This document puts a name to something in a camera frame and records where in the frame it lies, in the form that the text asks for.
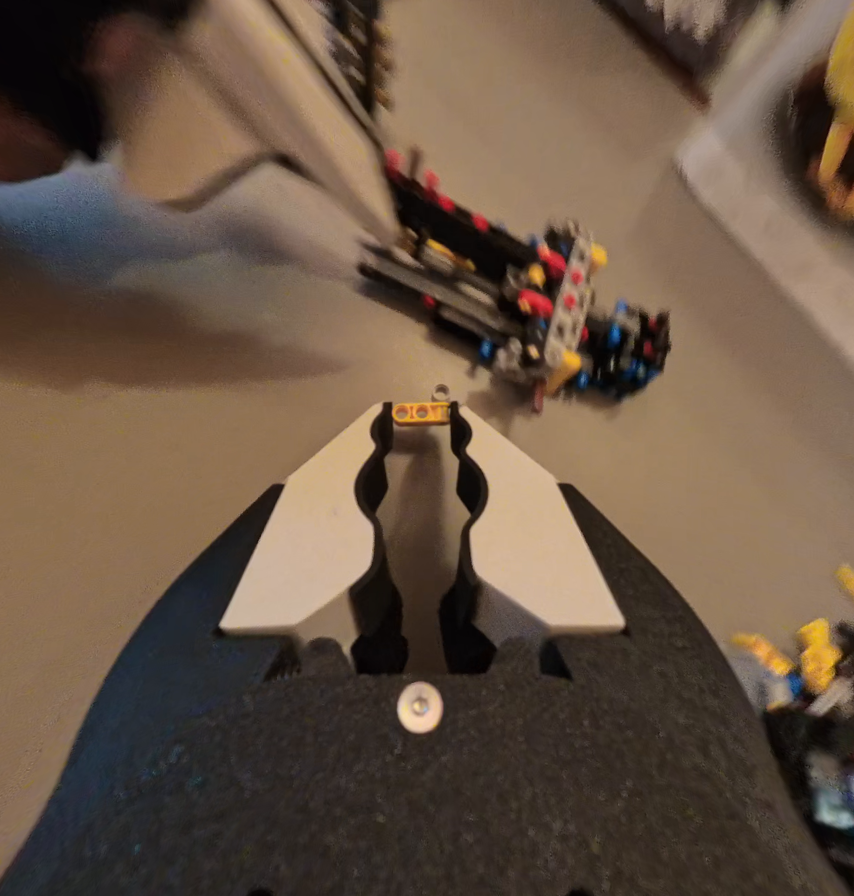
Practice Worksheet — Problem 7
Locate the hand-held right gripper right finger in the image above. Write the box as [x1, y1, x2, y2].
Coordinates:
[450, 405, 626, 650]

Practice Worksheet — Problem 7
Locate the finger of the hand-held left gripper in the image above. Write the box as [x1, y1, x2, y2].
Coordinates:
[187, 0, 401, 244]
[114, 69, 282, 209]

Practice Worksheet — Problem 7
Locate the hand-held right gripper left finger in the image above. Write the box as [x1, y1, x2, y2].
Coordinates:
[219, 402, 394, 657]

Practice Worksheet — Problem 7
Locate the black toy brick engine assembly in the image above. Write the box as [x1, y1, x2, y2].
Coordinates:
[320, 0, 397, 114]

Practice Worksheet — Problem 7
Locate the small yellow toy beam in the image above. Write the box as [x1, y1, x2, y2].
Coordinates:
[390, 399, 451, 427]

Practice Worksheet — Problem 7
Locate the black grey toy brick chassis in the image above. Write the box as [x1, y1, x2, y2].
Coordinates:
[357, 146, 674, 415]

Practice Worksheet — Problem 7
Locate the person's left forearm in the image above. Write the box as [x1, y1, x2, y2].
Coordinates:
[0, 157, 361, 284]

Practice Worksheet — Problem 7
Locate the grey desk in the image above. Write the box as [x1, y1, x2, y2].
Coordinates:
[0, 0, 854, 876]

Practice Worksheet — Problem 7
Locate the pile of toy brick pieces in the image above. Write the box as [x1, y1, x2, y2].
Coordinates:
[729, 562, 854, 891]

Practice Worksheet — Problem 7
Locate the yellow car instruction booklet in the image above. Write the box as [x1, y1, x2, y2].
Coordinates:
[677, 0, 854, 394]

